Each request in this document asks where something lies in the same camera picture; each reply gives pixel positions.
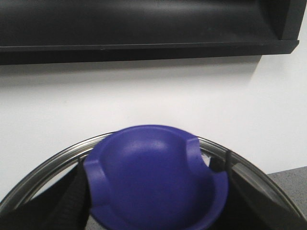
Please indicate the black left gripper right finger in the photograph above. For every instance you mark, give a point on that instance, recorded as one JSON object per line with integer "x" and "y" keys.
{"x": 252, "y": 204}

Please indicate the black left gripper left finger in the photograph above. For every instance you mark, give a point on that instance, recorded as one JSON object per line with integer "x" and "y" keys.
{"x": 64, "y": 206}

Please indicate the glass pot lid blue knob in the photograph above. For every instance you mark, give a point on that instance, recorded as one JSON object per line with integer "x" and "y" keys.
{"x": 142, "y": 178}

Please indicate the black range hood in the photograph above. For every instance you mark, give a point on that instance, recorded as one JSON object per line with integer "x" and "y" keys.
{"x": 65, "y": 31}

